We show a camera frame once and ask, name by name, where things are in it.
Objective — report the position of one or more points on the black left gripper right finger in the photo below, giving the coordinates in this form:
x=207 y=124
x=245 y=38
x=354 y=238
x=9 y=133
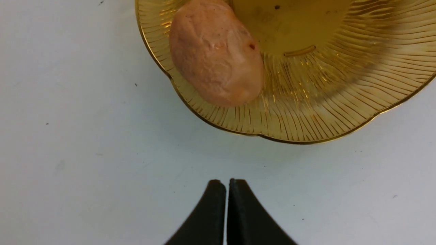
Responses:
x=248 y=223

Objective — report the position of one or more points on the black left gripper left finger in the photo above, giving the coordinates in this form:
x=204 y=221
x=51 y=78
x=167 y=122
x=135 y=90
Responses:
x=205 y=224

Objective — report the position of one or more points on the brown potato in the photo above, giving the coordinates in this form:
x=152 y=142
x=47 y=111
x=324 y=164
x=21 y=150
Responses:
x=216 y=53

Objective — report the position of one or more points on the amber ribbed plastic plate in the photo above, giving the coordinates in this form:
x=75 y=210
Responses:
x=331 y=66

